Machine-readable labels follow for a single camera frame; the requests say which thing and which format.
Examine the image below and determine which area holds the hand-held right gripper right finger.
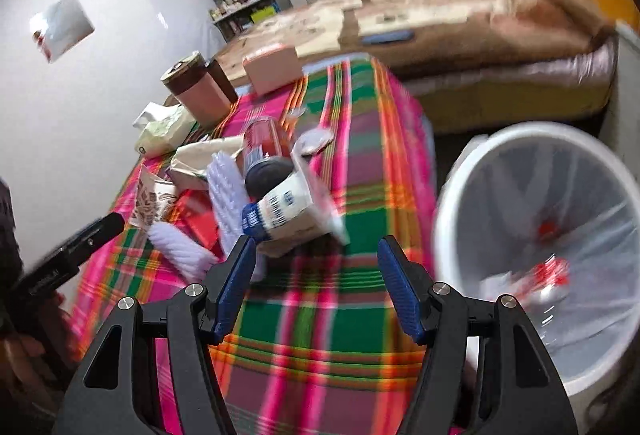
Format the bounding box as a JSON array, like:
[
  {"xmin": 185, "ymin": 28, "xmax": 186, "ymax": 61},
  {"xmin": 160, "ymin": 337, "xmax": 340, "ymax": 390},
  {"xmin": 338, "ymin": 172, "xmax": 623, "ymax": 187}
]
[{"xmin": 377, "ymin": 235, "xmax": 581, "ymax": 435}]

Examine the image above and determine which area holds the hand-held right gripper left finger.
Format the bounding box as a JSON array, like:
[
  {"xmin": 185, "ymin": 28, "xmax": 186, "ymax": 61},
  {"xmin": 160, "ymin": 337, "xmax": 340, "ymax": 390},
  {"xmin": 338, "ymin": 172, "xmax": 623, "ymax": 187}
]
[{"xmin": 52, "ymin": 235, "xmax": 258, "ymax": 435}]

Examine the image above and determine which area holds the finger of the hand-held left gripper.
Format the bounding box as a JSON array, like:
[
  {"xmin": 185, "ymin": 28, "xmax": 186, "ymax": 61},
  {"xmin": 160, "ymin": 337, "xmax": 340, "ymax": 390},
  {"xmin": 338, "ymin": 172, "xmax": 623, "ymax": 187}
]
[{"xmin": 62, "ymin": 213, "xmax": 126, "ymax": 262}]

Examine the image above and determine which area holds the white foam net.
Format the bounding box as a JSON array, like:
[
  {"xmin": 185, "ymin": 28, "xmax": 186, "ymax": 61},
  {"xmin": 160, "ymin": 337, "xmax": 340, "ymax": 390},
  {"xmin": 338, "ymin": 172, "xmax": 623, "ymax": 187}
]
[
  {"xmin": 147, "ymin": 221, "xmax": 221, "ymax": 281},
  {"xmin": 206, "ymin": 152, "xmax": 266, "ymax": 283}
]

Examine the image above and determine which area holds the red packet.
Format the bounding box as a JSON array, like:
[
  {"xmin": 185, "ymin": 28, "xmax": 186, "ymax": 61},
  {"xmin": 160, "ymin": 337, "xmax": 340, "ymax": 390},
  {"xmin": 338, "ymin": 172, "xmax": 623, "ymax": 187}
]
[{"xmin": 170, "ymin": 190, "xmax": 223, "ymax": 248}]

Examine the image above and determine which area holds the white trash bin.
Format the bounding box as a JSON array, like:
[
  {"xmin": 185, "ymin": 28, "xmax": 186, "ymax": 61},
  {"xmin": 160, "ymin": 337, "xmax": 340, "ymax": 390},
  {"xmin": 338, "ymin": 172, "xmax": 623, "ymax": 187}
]
[{"xmin": 432, "ymin": 122, "xmax": 640, "ymax": 416}]

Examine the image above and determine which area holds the blue and white milk carton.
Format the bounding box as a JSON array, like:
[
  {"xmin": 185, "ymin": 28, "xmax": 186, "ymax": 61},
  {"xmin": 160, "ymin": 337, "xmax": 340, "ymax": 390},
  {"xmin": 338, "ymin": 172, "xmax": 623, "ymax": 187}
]
[{"xmin": 241, "ymin": 150, "xmax": 351, "ymax": 258}]

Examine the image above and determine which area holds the red can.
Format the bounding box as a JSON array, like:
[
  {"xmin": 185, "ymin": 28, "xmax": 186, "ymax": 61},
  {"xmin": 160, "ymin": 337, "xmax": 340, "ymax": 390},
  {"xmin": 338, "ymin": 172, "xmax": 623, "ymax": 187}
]
[{"xmin": 242, "ymin": 116, "xmax": 301, "ymax": 198}]

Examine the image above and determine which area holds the brown patterned packet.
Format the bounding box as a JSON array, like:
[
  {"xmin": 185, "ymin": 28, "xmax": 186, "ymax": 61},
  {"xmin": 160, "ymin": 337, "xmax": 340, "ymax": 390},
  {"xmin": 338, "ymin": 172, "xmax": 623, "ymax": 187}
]
[{"xmin": 127, "ymin": 165, "xmax": 178, "ymax": 231}]

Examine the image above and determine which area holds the plaid tablecloth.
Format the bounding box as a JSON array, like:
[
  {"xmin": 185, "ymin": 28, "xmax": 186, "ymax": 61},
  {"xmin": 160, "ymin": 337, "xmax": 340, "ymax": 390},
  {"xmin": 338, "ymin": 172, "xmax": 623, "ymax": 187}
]
[{"xmin": 67, "ymin": 55, "xmax": 441, "ymax": 435}]

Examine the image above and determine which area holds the pale green wipes pack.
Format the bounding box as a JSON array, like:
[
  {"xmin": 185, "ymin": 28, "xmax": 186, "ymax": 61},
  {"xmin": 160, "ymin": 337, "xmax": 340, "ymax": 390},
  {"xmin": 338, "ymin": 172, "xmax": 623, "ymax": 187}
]
[{"xmin": 132, "ymin": 102, "xmax": 198, "ymax": 158}]

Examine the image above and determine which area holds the crumpled cream paper bag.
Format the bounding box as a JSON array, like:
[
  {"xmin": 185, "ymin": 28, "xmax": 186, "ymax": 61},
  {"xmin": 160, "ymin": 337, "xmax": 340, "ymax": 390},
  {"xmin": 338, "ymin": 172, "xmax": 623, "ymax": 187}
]
[{"xmin": 167, "ymin": 136, "xmax": 246, "ymax": 190}]

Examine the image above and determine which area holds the red and white wrapper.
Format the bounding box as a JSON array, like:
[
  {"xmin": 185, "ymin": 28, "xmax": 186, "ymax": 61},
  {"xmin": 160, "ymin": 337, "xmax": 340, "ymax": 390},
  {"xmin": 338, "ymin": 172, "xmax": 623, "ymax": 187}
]
[{"xmin": 520, "ymin": 257, "xmax": 571, "ymax": 296}]

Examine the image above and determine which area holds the small clear wrapper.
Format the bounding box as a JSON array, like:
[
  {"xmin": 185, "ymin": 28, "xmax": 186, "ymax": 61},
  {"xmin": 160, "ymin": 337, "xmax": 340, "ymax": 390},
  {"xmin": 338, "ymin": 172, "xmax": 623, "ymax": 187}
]
[{"xmin": 292, "ymin": 128, "xmax": 335, "ymax": 156}]

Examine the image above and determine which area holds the brown lidded canister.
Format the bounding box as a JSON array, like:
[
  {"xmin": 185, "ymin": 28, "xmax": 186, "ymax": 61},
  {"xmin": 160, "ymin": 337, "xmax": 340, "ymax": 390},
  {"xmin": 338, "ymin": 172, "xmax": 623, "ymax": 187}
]
[{"xmin": 160, "ymin": 51, "xmax": 233, "ymax": 126}]

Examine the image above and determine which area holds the dark brown cup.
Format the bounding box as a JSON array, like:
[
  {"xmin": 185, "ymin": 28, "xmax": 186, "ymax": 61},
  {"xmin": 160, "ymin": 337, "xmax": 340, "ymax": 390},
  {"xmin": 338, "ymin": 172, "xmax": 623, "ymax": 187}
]
[{"xmin": 204, "ymin": 58, "xmax": 240, "ymax": 104}]

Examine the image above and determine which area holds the pink box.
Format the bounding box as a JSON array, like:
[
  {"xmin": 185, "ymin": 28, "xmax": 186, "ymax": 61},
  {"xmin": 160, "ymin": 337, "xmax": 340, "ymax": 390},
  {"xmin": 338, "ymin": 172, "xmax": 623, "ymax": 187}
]
[{"xmin": 242, "ymin": 46, "xmax": 305, "ymax": 96}]

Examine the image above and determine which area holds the bed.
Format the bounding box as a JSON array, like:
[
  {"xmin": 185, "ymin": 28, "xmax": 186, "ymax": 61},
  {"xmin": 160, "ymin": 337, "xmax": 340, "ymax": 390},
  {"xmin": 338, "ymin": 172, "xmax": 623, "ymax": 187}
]
[{"xmin": 215, "ymin": 0, "xmax": 640, "ymax": 130}]

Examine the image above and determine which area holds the blue case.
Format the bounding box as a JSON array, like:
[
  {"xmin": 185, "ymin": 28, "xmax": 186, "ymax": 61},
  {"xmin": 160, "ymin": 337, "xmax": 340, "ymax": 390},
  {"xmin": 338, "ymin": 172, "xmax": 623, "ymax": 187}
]
[{"xmin": 360, "ymin": 30, "xmax": 415, "ymax": 46}]

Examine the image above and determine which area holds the shelf with bottles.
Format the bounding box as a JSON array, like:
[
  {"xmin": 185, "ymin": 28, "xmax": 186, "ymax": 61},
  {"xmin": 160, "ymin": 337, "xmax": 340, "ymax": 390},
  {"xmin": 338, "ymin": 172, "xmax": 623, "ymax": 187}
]
[{"xmin": 207, "ymin": 0, "xmax": 293, "ymax": 43}]

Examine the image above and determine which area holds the brown printed blanket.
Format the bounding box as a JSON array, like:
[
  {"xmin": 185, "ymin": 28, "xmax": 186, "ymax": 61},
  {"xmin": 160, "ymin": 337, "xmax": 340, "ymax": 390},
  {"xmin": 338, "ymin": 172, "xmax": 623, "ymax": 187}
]
[{"xmin": 220, "ymin": 0, "xmax": 616, "ymax": 76}]

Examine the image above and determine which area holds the wall poster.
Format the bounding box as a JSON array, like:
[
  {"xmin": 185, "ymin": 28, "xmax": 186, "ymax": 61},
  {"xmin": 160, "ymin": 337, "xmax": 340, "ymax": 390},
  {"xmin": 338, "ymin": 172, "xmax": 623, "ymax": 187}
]
[{"xmin": 29, "ymin": 0, "xmax": 96, "ymax": 63}]

